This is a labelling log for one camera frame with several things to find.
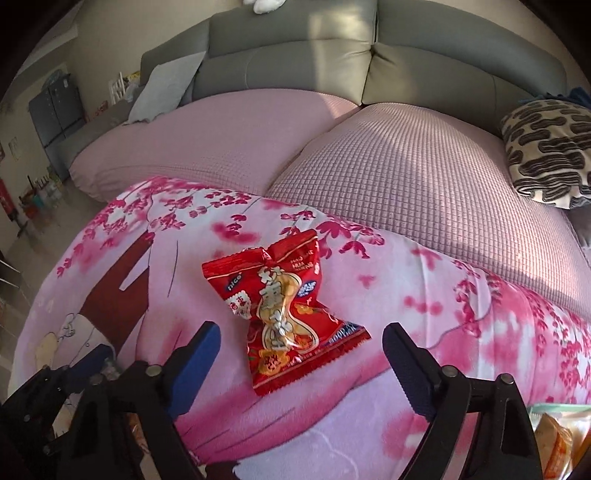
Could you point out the white rack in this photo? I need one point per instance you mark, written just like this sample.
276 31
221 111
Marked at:
117 87

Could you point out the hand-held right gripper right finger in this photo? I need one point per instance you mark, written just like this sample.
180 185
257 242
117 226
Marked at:
411 374

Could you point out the black and white patterned pillow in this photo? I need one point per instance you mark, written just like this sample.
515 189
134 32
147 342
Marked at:
545 147

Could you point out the grey and white plush toy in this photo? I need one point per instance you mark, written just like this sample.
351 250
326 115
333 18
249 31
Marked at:
265 4

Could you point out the pink printed blanket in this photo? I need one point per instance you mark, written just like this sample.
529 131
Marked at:
184 230

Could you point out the red peanut packet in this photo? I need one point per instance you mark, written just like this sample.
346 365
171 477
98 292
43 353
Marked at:
281 314

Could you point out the dark blue cabinet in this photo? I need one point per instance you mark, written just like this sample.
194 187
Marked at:
55 110

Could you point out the beige swiss roll packet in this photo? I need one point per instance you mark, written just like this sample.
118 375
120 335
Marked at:
554 443

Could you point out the red canister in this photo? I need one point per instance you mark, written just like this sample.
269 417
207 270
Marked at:
7 201

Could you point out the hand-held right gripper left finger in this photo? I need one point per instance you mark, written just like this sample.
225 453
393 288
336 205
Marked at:
194 369

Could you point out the light grey cushion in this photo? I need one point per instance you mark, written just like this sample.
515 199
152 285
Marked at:
161 87

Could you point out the blue cloth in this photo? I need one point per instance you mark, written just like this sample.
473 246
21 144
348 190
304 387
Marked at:
575 94

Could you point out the pink textured sofa cover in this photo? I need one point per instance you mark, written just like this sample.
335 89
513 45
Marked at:
415 175

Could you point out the shallow teal cardboard box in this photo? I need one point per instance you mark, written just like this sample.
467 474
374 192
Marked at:
549 409

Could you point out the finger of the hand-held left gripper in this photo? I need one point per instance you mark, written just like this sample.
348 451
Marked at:
90 361

